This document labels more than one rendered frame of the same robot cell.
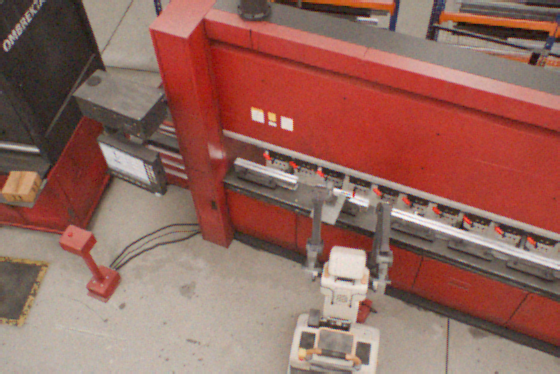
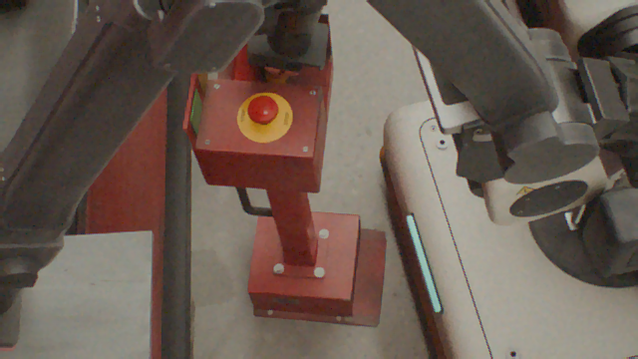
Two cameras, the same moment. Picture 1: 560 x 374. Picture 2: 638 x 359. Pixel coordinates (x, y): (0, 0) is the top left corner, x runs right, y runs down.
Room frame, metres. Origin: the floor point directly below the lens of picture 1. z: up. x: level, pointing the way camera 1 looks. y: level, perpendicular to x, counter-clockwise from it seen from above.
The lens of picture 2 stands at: (2.10, 0.07, 1.99)
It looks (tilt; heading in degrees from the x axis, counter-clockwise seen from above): 67 degrees down; 250
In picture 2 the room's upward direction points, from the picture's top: 9 degrees counter-clockwise
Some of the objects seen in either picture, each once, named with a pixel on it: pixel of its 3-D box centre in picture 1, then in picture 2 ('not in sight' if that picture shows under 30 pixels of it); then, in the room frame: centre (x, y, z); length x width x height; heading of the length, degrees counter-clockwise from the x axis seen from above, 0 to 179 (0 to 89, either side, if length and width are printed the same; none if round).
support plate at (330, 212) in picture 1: (328, 206); (19, 324); (2.29, -0.34, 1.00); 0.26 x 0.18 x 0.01; 154
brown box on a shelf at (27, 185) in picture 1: (18, 186); not in sight; (2.56, 1.89, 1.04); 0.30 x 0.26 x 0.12; 76
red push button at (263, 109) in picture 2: not in sight; (263, 113); (1.94, -0.54, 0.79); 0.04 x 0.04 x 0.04
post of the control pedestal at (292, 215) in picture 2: not in sight; (288, 197); (1.92, -0.58, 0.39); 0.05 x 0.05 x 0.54; 56
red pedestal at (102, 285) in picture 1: (90, 262); not in sight; (2.25, 1.50, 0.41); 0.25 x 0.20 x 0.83; 154
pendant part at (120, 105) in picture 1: (133, 140); not in sight; (2.52, 0.94, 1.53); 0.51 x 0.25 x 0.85; 60
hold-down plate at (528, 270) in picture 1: (529, 270); not in sight; (1.76, -1.65, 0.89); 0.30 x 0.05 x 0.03; 64
